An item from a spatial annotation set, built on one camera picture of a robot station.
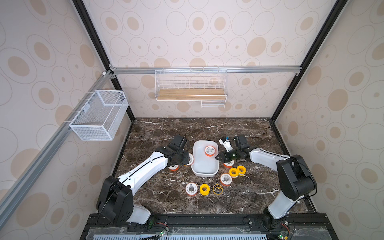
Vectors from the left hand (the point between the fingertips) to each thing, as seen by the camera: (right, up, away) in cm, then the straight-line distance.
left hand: (189, 158), depth 83 cm
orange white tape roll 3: (-10, -8, +9) cm, 16 cm away
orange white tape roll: (+13, +2, +15) cm, 20 cm away
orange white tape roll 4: (+21, -13, +4) cm, 25 cm away
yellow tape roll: (+8, -18, +1) cm, 20 cm away
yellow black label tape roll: (+1, -1, -1) cm, 1 cm away
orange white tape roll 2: (+24, -6, +9) cm, 27 cm away
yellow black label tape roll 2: (+16, -18, +1) cm, 24 cm away
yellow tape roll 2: (+26, -12, +6) cm, 29 cm away
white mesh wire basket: (-66, +25, +25) cm, 75 cm away
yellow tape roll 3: (+31, -9, +7) cm, 33 cm away
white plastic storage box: (+9, -6, +12) cm, 16 cm away
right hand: (+17, -2, +8) cm, 19 cm away
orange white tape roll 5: (+1, -18, +1) cm, 18 cm away
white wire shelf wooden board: (+12, +45, +16) cm, 50 cm away
